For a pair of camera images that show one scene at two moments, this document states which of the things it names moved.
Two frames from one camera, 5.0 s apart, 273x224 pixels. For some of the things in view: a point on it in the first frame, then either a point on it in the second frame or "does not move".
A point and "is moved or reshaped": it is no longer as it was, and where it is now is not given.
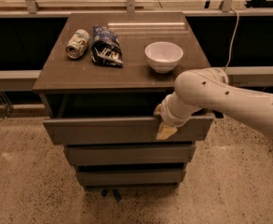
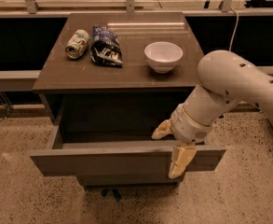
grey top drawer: x=119 y=131 is moved or reshaped
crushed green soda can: x=77 y=44 does not move
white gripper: x=167 y=115 → x=188 y=126
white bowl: x=163 y=56 does not move
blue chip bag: x=105 y=48 does not move
